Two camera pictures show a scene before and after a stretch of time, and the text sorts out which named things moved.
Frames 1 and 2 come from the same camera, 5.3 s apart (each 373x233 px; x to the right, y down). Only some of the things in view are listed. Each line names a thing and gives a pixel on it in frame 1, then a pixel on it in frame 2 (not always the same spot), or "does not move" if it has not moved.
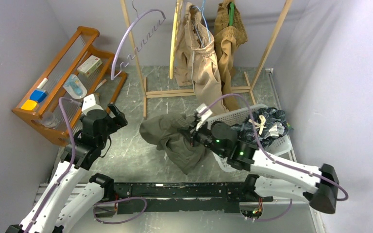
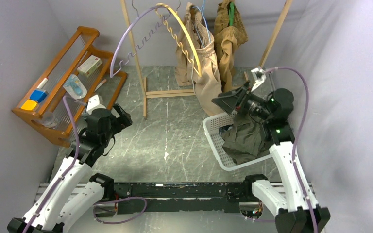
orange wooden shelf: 52,107 does not move
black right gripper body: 203,135 -> 254,104
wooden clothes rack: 250,89 does not move
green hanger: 231,13 does not move
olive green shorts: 165,130 -> 245,140
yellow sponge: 29,105 does not move
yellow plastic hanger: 171,73 -> 164,22
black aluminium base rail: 186,197 does not move
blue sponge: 39,95 does not move
